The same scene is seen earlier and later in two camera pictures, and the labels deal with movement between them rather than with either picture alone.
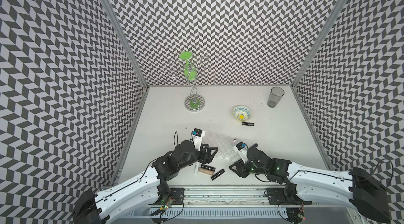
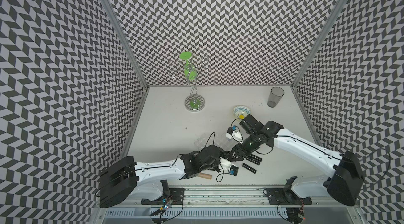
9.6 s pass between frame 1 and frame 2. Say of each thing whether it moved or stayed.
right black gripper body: moved
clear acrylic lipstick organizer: stayed
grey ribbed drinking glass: stayed
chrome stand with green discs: stayed
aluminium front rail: stayed
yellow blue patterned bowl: stayed
